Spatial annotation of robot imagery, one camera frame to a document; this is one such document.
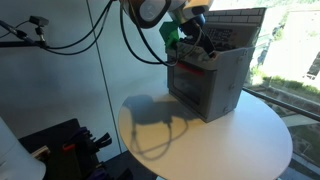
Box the white rounded housing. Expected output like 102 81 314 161
0 116 47 180

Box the orange tool clip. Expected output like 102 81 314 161
61 143 77 152

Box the window frame rail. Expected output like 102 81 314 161
242 87 320 122

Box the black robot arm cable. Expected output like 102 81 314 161
119 0 204 68

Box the red oven door handle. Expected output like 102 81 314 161
175 63 206 77

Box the purple handled tool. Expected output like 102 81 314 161
68 126 93 143

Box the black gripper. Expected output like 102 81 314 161
180 18 219 58

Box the black camera cable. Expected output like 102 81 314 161
42 0 115 56

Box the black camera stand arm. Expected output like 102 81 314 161
0 19 48 50

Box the black equipment with clamps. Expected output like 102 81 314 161
18 118 134 180

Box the small black camera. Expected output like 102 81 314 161
28 14 51 28

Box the grey toy stove oven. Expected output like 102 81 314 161
165 7 268 124

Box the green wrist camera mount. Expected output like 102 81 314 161
158 20 183 51

